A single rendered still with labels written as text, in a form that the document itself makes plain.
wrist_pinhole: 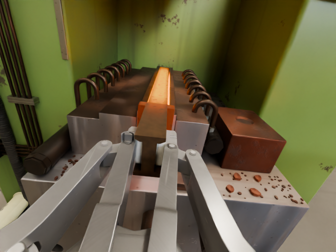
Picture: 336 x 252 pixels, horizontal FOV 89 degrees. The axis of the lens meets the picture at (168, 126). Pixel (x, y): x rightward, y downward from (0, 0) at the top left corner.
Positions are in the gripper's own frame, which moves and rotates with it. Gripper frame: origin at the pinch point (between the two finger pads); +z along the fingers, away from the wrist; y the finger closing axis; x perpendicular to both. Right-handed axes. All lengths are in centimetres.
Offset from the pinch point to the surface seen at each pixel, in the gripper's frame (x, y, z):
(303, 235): -100, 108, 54
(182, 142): -4.0, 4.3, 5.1
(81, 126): -3.2, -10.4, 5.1
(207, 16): 17, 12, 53
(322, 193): -100, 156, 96
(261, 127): -1.7, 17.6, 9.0
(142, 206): -11.1, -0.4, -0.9
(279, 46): 10.6, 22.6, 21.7
